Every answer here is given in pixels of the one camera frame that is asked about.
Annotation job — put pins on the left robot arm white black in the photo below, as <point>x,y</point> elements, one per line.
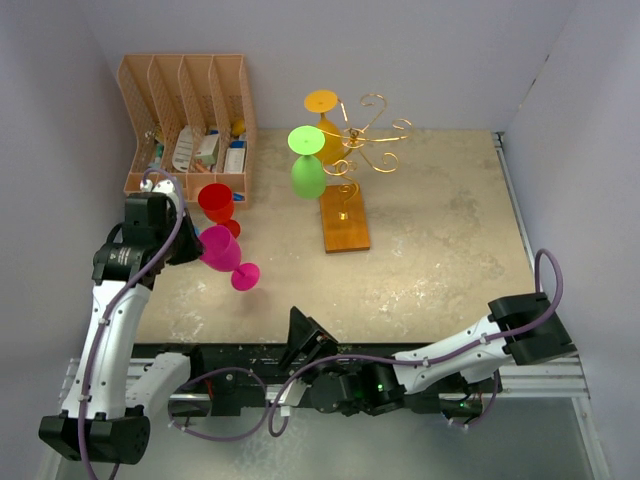
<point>105,416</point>

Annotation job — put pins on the gold wire glass rack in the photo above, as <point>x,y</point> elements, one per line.
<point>355,139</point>

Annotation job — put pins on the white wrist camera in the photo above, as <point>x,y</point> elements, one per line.
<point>291,397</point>
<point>165,186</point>

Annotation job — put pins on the orange plastic wine glass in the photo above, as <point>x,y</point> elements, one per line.
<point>321,102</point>

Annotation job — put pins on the wooden rack base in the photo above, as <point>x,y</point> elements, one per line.
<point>344,220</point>

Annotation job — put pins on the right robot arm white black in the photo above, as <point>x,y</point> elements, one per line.
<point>524,329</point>

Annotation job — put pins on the peach plastic file organizer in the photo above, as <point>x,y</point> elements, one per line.
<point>165,93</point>

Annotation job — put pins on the yellow object in organizer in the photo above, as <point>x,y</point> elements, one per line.
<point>238,128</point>

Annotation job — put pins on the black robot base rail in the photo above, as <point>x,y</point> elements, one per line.
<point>231,377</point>

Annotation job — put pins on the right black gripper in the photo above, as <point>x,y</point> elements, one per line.
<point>305,336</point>

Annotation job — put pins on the white medicine box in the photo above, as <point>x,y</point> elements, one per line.
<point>207,152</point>

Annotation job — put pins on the red plastic wine glass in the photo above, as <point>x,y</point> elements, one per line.
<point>216,201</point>

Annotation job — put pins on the aluminium frame rail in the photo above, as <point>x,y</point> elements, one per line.
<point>564,378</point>

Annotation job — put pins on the white blue box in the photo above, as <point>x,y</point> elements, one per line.
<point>235,157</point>

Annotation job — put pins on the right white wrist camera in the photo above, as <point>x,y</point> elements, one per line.
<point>291,397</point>

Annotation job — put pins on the white blister pack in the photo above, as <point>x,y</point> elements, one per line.
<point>182,153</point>

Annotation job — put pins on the pink plastic wine glass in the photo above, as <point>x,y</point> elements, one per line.
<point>223,253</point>

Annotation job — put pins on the green plastic wine glass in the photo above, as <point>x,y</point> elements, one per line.
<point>307,173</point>

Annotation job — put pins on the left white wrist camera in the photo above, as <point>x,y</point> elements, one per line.
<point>165,186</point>

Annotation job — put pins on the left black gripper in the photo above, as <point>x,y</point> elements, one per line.
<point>194,248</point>

